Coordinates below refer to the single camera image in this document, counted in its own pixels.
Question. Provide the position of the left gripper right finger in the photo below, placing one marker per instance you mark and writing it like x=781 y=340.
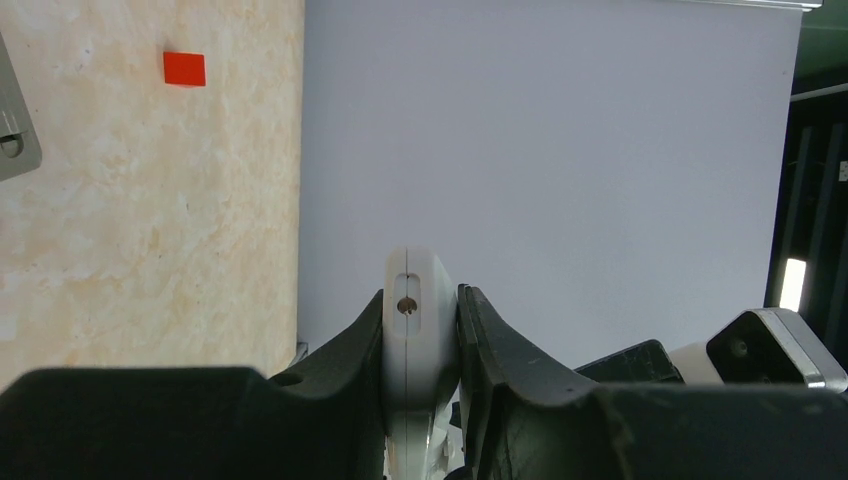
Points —
x=524 y=415

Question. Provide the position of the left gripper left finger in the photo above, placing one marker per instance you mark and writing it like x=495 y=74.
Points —
x=318 y=419

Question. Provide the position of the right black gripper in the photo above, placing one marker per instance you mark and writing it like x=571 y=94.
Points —
x=645 y=362

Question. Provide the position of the white remote control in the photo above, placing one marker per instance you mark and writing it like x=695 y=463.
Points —
x=420 y=359
x=20 y=148

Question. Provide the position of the red block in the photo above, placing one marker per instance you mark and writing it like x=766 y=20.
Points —
x=184 y=69

